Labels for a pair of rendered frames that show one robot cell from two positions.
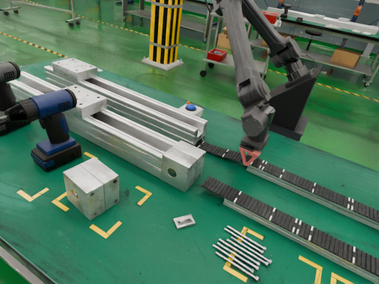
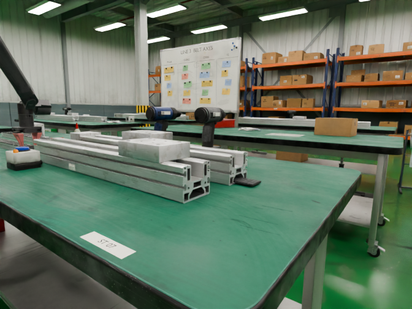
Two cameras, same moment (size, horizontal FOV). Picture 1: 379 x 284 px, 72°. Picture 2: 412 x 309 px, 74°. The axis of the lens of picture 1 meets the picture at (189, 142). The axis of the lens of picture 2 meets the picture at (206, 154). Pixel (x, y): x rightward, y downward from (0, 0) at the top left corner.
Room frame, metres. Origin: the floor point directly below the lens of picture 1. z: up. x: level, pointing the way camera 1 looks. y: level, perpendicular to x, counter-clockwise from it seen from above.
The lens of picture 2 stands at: (1.76, 0.83, 0.99)
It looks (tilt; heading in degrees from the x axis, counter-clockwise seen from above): 9 degrees down; 191
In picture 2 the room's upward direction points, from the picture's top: 1 degrees clockwise
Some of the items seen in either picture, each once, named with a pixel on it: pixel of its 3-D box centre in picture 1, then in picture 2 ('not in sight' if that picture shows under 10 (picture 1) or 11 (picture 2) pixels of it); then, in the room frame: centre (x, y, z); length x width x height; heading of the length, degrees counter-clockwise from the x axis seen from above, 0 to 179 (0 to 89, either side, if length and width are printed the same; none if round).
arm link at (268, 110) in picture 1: (262, 116); (26, 108); (0.71, -0.21, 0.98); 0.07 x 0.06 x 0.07; 152
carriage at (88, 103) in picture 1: (79, 103); (147, 140); (0.81, 0.41, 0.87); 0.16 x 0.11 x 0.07; 64
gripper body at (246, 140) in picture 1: (257, 132); (26, 122); (0.72, -0.21, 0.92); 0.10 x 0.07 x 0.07; 154
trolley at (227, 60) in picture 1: (237, 43); not in sight; (3.91, -0.46, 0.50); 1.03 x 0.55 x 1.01; 77
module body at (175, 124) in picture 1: (118, 100); (102, 160); (0.98, 0.32, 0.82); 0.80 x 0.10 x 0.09; 64
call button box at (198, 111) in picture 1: (188, 115); (26, 158); (0.96, 0.02, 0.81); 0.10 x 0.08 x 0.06; 154
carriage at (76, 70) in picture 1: (75, 72); (154, 153); (1.09, 0.55, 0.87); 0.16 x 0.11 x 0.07; 64
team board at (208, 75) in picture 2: not in sight; (197, 110); (-2.42, -0.16, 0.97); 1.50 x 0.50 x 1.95; 65
